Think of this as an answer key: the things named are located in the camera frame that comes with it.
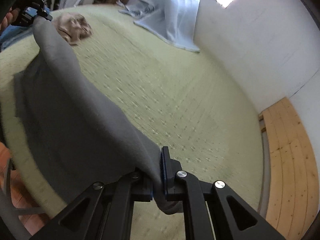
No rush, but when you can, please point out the dark grey smile sweatshirt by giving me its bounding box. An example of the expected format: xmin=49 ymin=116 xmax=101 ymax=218
xmin=14 ymin=17 xmax=183 ymax=215

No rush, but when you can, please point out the person left hand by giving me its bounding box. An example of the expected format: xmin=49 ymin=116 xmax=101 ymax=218
xmin=1 ymin=8 xmax=20 ymax=33

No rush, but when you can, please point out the blue garment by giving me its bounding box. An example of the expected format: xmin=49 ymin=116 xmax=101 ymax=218
xmin=0 ymin=25 xmax=33 ymax=51

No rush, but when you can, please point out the pink garment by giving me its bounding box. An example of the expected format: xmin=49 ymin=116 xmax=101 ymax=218
xmin=52 ymin=12 xmax=93 ymax=45

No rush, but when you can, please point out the wooden headboard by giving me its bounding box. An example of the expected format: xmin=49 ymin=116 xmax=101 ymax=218
xmin=259 ymin=98 xmax=319 ymax=239

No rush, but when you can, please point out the light blue blanket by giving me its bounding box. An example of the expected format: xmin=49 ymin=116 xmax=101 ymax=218
xmin=116 ymin=0 xmax=200 ymax=53

